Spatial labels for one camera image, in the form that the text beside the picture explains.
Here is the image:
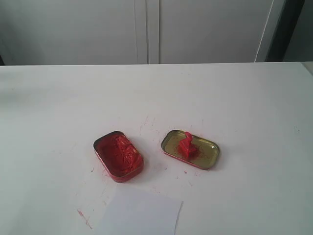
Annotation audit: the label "white paper sheet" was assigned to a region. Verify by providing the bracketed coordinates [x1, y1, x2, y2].
[95, 185, 182, 235]

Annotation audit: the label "red ink tin box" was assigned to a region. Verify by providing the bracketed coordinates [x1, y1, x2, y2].
[93, 131, 145, 183]

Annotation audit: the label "red plastic stamp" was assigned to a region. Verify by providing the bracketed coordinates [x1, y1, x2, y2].
[179, 132, 198, 159]

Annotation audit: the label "gold tin lid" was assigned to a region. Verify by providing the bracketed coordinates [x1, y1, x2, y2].
[161, 130, 220, 170]

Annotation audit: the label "white cabinet doors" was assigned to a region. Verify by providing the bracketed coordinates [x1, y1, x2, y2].
[0, 0, 284, 65]

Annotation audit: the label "dark door frame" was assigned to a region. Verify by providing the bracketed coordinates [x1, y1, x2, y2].
[265, 0, 313, 62]

